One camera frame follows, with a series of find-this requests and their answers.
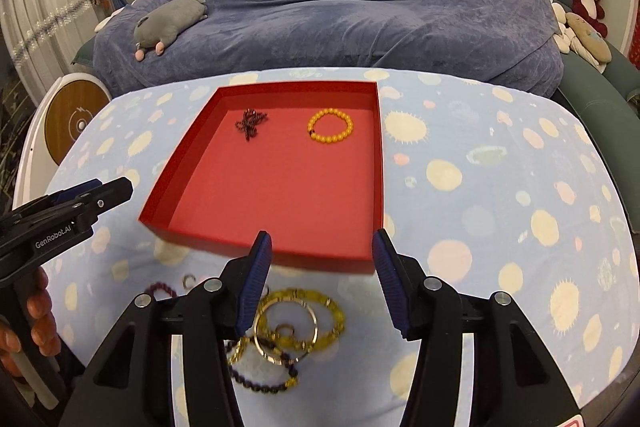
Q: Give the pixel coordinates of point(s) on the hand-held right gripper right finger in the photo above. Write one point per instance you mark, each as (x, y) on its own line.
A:
(386, 277)

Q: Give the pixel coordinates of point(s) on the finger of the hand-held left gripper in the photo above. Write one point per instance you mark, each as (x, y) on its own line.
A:
(110, 194)
(70, 194)

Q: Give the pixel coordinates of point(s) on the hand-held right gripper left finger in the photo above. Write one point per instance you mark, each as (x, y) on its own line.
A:
(257, 277)

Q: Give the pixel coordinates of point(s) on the gold hoop earring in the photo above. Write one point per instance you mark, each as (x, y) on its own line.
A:
(315, 331)

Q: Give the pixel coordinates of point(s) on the red shallow box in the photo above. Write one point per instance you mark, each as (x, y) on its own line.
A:
(280, 192)

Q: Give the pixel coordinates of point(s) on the person's left hand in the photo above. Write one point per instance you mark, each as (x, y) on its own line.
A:
(42, 322)

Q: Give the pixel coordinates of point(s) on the round white wooden-top table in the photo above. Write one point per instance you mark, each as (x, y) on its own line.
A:
(70, 117)

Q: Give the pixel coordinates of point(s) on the blue spotted tablecloth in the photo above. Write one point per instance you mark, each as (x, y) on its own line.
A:
(490, 227)

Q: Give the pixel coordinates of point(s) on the white sheer curtain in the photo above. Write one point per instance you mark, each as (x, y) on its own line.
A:
(40, 37)

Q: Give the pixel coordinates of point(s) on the grey plush toy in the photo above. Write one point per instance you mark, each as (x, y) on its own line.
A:
(170, 22)

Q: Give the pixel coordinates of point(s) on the blue velvet blanket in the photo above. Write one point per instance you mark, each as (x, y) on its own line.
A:
(350, 7)

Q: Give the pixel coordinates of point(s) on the green sofa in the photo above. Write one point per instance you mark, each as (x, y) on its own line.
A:
(600, 97)

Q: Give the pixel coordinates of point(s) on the white plush toy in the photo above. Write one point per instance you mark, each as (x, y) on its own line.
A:
(562, 32)

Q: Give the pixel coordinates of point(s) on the beige plush pillow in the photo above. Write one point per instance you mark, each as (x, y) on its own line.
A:
(590, 39)

